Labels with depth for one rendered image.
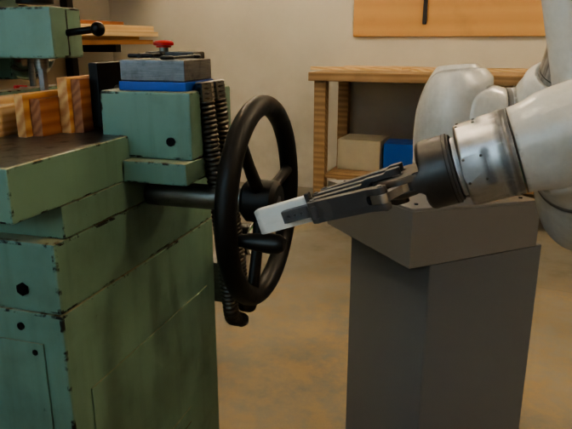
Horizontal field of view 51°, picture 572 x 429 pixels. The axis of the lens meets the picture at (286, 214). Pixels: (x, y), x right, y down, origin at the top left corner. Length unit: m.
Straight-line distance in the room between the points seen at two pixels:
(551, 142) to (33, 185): 0.53
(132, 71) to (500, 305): 0.92
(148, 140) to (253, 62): 3.60
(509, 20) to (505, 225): 2.81
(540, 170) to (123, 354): 0.60
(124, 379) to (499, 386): 0.89
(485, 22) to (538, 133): 3.44
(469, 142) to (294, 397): 1.37
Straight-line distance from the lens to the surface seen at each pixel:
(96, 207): 0.80
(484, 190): 0.63
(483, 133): 0.62
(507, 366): 1.49
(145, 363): 0.96
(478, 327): 1.38
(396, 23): 4.10
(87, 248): 0.79
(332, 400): 1.87
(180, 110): 0.81
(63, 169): 0.74
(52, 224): 0.76
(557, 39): 0.84
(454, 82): 1.31
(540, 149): 0.61
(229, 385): 1.95
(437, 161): 0.63
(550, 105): 0.62
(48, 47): 0.92
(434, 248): 1.22
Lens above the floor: 1.02
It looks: 16 degrees down
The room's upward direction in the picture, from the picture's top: straight up
